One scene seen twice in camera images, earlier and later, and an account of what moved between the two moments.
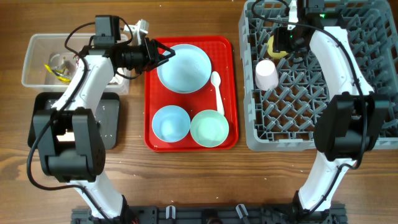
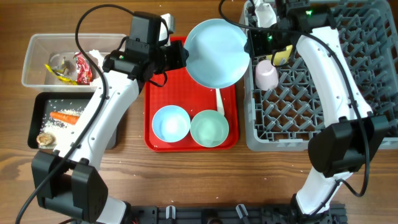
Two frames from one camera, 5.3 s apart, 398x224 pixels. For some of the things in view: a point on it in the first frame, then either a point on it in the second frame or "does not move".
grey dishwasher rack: x=284 y=119 does not move
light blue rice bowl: x=171 y=124 does not move
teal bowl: x=209 y=128 does not move
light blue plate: x=187 y=71 -> x=217 y=58
